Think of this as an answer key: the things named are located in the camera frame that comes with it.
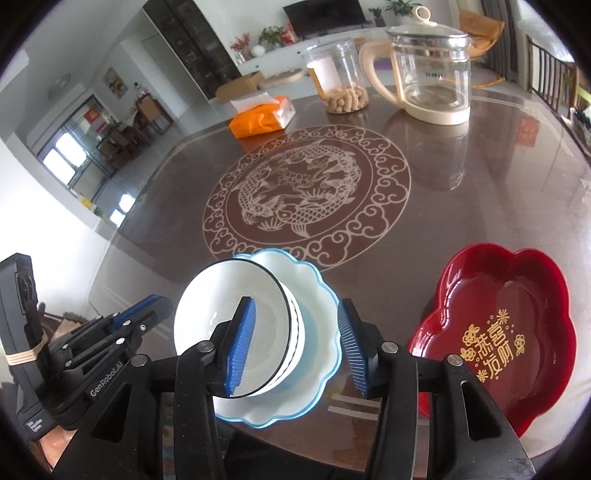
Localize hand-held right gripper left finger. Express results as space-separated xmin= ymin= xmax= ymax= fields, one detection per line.
xmin=60 ymin=295 xmax=257 ymax=480

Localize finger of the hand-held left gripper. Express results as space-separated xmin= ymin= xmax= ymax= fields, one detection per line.
xmin=60 ymin=314 xmax=163 ymax=371
xmin=108 ymin=294 xmax=175 ymax=329

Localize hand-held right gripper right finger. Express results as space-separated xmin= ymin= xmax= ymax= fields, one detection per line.
xmin=336 ymin=298 xmax=536 ymax=480

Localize scalloped white and blue bowl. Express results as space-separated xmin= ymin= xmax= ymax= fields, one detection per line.
xmin=215 ymin=248 xmax=343 ymax=428

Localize red flower-shaped plate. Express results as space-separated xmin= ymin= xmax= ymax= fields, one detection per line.
xmin=406 ymin=243 xmax=578 ymax=439

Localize wooden dining chairs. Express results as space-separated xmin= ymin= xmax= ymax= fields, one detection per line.
xmin=97 ymin=90 xmax=175 ymax=167

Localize orange tissue pack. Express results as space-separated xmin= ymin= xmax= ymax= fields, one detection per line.
xmin=229 ymin=95 xmax=297 ymax=140

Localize cardboard box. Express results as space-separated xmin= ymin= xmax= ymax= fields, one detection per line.
xmin=215 ymin=71 xmax=265 ymax=103

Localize dark display cabinet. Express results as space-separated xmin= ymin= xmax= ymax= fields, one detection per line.
xmin=142 ymin=0 xmax=243 ymax=100

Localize round wooden stool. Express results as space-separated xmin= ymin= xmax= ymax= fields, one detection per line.
xmin=257 ymin=68 xmax=306 ymax=92

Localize clear jar with peanuts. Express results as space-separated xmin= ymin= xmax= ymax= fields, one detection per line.
xmin=302 ymin=39 xmax=371 ymax=114

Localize red flowers in vase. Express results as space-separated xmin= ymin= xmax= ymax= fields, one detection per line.
xmin=229 ymin=33 xmax=252 ymax=64

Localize glass kettle with cream base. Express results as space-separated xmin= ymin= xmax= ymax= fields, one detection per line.
xmin=359 ymin=4 xmax=476 ymax=126

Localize green plant with red pot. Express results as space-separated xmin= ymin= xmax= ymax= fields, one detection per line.
xmin=259 ymin=25 xmax=296 ymax=49

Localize white television cabinet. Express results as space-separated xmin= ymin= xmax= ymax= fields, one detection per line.
xmin=231 ymin=25 xmax=393 ymax=72

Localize black television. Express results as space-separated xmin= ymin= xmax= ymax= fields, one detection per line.
xmin=283 ymin=0 xmax=366 ymax=38

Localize wooden bench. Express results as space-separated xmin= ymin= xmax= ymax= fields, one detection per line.
xmin=526 ymin=34 xmax=587 ymax=121

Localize grey curtain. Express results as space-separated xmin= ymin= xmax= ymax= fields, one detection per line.
xmin=480 ymin=0 xmax=527 ymax=83

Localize orange lounge chair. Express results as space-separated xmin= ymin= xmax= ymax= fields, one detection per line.
xmin=457 ymin=7 xmax=506 ymax=88

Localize large green potted plant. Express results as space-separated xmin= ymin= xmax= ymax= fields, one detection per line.
xmin=384 ymin=0 xmax=423 ymax=19

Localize framed wall picture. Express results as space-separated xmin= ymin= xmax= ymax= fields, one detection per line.
xmin=102 ymin=67 xmax=129 ymax=100

